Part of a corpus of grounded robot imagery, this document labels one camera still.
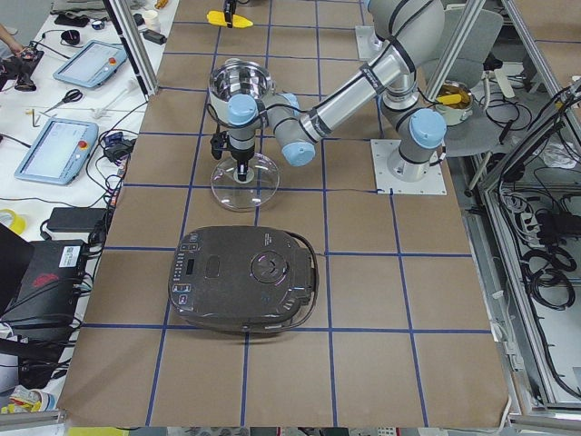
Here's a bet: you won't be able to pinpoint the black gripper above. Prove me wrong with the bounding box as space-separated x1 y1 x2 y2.
211 131 254 182

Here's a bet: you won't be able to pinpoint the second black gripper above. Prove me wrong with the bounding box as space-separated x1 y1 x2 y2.
222 0 237 28

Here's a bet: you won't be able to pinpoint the yellow toy corn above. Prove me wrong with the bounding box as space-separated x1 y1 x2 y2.
206 10 253 29

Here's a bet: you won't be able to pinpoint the glass pot lid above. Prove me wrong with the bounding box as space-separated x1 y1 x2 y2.
211 154 280 212

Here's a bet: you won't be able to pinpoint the white steel cooking pot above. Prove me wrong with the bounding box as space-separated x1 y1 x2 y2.
208 58 274 127

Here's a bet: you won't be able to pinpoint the steel pot on chair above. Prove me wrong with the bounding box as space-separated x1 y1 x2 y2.
436 81 473 126

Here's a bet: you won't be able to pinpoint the black power adapter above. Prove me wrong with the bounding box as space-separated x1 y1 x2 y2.
142 29 167 45

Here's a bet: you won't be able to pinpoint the dark grey rice cooker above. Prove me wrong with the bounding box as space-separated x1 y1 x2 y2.
168 225 319 333

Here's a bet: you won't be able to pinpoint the far blue teach pendant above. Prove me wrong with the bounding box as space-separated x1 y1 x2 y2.
53 40 127 88

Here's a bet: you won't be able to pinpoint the blue teach pendant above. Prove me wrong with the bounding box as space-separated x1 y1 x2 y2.
15 117 99 185
53 40 127 88

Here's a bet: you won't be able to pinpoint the black scissors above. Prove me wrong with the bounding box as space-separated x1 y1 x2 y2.
46 88 84 112

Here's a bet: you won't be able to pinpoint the near blue teach pendant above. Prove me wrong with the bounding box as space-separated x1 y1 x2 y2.
15 117 99 185

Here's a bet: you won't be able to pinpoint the yellow tape roll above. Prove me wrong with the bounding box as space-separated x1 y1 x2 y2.
0 209 26 235

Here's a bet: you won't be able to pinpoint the aluminium frame post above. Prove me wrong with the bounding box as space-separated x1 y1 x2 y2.
103 0 159 97

